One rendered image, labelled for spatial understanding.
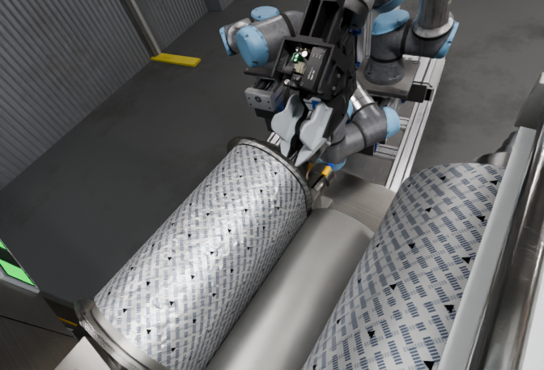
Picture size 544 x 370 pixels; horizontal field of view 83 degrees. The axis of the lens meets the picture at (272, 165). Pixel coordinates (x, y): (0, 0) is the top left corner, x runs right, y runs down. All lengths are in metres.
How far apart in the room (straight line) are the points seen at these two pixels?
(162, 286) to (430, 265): 0.24
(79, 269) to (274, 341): 2.00
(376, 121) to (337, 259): 0.47
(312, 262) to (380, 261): 0.17
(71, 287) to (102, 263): 0.20
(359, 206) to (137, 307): 0.60
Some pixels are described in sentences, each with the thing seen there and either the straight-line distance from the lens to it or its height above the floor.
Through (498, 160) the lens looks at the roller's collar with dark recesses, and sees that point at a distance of 0.31.
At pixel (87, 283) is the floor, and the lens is 2.20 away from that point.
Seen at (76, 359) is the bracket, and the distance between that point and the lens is 0.39.
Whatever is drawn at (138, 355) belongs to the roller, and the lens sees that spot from 0.35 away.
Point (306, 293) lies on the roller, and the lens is 0.37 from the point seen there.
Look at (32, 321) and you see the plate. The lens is 0.55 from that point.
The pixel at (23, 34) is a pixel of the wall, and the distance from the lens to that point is 3.19.
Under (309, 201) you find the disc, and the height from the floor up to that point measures 1.24.
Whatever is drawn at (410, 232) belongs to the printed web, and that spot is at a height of 1.39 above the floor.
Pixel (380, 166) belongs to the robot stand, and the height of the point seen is 0.21.
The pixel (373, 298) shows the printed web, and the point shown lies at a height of 1.39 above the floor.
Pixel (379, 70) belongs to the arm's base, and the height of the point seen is 0.87.
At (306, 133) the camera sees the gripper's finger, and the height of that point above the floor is 1.31.
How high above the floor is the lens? 1.59
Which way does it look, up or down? 49 degrees down
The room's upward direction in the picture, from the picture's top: 17 degrees counter-clockwise
